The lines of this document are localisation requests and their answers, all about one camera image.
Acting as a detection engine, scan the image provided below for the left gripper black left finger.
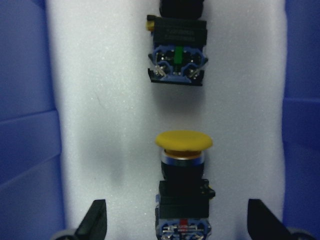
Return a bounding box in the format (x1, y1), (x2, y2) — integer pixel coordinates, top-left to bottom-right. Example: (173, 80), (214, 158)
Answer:
(75, 199), (108, 240)

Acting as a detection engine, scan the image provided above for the blue plastic bin left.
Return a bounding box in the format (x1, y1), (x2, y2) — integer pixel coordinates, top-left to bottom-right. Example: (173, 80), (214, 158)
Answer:
(0, 0), (320, 240)

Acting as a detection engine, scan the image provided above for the white foam pad left bin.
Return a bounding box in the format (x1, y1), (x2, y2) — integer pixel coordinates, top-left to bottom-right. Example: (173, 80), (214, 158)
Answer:
(46, 0), (287, 240)

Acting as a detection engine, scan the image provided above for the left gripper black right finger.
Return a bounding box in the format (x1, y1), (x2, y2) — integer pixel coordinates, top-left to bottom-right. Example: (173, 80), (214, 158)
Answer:
(247, 198), (292, 240)

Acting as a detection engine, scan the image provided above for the red mushroom push button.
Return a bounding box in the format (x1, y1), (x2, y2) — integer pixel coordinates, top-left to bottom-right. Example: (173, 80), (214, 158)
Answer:
(146, 0), (208, 86)

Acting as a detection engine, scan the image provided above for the yellow mushroom push button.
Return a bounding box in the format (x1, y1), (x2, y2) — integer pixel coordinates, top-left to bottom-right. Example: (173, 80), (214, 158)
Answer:
(155, 130), (216, 240)

